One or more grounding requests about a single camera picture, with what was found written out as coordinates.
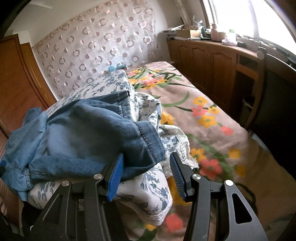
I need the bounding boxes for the blue denim jeans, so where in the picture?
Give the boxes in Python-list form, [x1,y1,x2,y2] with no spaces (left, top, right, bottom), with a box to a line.
[1,90,164,201]

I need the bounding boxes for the floral bed cover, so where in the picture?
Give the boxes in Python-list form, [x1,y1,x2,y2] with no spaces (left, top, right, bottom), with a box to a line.
[126,62,295,240]

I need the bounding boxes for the blue floral white quilt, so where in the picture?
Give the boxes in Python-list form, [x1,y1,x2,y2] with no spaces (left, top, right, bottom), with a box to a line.
[28,69,200,227]

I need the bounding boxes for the wooden side cabinet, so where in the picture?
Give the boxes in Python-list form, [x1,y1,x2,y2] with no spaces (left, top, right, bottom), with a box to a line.
[167,40,295,125]

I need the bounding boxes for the wooden louvered wardrobe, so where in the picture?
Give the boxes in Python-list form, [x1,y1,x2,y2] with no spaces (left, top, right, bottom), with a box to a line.
[0,33,57,220]

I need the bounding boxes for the blue tissue box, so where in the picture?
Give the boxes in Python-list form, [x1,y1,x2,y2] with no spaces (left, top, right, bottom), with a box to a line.
[108,63,126,72]

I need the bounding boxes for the pink bottle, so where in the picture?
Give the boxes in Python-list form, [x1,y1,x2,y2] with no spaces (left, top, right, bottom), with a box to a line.
[210,23,221,42]

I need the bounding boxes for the cardboard box on cabinet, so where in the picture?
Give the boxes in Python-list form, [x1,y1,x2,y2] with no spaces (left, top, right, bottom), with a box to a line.
[176,29,202,39]

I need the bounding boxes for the circle patterned sheer curtain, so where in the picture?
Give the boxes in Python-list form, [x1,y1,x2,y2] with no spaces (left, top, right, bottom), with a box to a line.
[33,1,159,99]

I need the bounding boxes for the rolled patterned curtain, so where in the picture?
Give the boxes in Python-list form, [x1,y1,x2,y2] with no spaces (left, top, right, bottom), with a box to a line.
[174,0,192,26]

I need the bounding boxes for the window with frame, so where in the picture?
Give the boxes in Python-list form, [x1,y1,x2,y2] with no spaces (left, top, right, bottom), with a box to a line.
[201,0,295,54]

